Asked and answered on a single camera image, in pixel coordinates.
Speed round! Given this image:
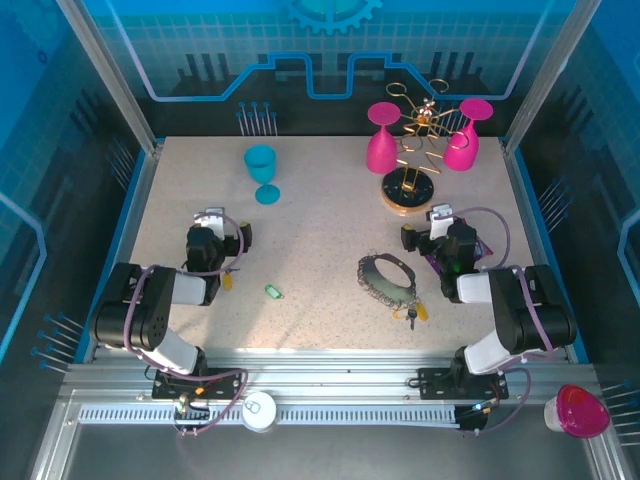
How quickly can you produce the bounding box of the large metal keyring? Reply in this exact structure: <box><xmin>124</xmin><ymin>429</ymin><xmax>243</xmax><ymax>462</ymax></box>
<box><xmin>356</xmin><ymin>252</ymin><xmax>419</xmax><ymax>307</ymax></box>

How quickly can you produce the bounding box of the purple candy bag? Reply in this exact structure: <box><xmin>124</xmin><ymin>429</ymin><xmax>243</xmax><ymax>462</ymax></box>
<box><xmin>424</xmin><ymin>238</ymin><xmax>494</xmax><ymax>275</ymax></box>

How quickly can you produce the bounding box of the teal plastic goblet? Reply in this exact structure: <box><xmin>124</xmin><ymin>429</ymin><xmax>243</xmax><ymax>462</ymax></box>
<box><xmin>243</xmin><ymin>144</ymin><xmax>281</xmax><ymax>205</ymax></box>

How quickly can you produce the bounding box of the pink plastic goblet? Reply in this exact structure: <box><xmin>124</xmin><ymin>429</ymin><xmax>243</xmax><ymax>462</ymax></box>
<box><xmin>442</xmin><ymin>98</ymin><xmax>495</xmax><ymax>172</ymax></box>
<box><xmin>366</xmin><ymin>101</ymin><xmax>401</xmax><ymax>175</ymax></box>

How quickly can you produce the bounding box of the tin can with pull tab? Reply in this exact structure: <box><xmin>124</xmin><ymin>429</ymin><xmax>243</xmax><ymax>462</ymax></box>
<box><xmin>241</xmin><ymin>390</ymin><xmax>279</xmax><ymax>432</ymax></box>

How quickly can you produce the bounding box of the white cup with pink lid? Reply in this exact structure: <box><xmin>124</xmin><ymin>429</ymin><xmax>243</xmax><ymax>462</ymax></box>
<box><xmin>543</xmin><ymin>383</ymin><xmax>611</xmax><ymax>441</ymax></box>

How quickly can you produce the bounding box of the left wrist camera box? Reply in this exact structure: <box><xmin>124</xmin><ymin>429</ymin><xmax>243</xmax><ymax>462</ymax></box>
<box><xmin>193</xmin><ymin>206</ymin><xmax>227</xmax><ymax>237</ymax></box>

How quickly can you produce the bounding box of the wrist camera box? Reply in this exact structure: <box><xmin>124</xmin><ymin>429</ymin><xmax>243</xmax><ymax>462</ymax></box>
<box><xmin>425</xmin><ymin>203</ymin><xmax>457</xmax><ymax>242</ymax></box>
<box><xmin>193</xmin><ymin>206</ymin><xmax>227</xmax><ymax>237</ymax></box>

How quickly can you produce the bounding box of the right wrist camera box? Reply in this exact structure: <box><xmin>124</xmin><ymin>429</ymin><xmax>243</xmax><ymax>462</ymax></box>
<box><xmin>425</xmin><ymin>203</ymin><xmax>457</xmax><ymax>242</ymax></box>

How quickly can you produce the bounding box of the gold wire glass rack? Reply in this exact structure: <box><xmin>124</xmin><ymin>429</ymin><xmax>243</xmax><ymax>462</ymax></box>
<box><xmin>382</xmin><ymin>78</ymin><xmax>464</xmax><ymax>217</ymax></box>

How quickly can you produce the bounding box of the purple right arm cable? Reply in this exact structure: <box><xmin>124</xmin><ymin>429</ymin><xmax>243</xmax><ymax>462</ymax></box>
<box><xmin>449</xmin><ymin>206</ymin><xmax>554</xmax><ymax>436</ymax></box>

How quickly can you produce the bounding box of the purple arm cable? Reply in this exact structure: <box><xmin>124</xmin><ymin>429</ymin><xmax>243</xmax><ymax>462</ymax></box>
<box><xmin>122</xmin><ymin>212</ymin><xmax>250</xmax><ymax>439</ymax></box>
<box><xmin>449</xmin><ymin>206</ymin><xmax>554</xmax><ymax>436</ymax></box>

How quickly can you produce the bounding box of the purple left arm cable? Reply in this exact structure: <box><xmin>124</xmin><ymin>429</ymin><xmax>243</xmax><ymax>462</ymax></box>
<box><xmin>122</xmin><ymin>212</ymin><xmax>250</xmax><ymax>439</ymax></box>

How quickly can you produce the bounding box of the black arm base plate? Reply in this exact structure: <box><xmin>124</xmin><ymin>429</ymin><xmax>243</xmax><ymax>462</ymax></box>
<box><xmin>152</xmin><ymin>368</ymin><xmax>246</xmax><ymax>401</ymax></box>
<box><xmin>417</xmin><ymin>367</ymin><xmax>510</xmax><ymax>401</ymax></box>

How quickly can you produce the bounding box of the small wired connector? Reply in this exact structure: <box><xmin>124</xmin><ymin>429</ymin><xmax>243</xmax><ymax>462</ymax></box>
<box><xmin>467</xmin><ymin>397</ymin><xmax>501</xmax><ymax>416</ymax></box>
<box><xmin>172</xmin><ymin>392</ymin><xmax>211</xmax><ymax>416</ymax></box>

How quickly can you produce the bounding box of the aluminium table rail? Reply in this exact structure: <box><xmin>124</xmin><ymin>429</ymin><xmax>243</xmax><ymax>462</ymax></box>
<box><xmin>64</xmin><ymin>349</ymin><xmax>599</xmax><ymax>401</ymax></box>

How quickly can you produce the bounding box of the slotted cable duct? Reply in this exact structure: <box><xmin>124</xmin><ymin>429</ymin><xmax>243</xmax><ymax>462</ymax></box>
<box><xmin>79</xmin><ymin>405</ymin><xmax>461</xmax><ymax>427</ymax></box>

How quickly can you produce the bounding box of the aluminium frame post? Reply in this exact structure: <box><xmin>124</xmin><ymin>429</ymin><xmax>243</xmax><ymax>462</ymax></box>
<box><xmin>54</xmin><ymin>0</ymin><xmax>164</xmax><ymax>154</ymax></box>
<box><xmin>501</xmin><ymin>0</ymin><xmax>601</xmax><ymax>156</ymax></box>

